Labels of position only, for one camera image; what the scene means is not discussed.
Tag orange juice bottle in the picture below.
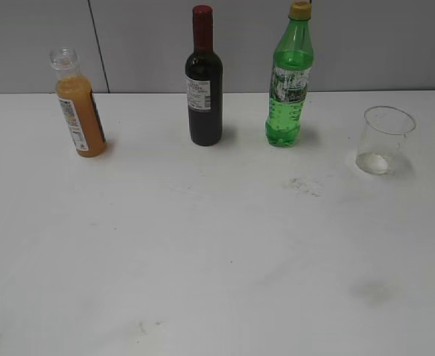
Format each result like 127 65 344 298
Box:
50 47 107 158

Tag transparent plastic cup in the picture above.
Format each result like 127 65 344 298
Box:
355 105 416 176

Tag dark red wine bottle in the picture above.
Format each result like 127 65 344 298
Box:
185 4 223 146

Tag green soda bottle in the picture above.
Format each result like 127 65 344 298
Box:
265 1 314 147

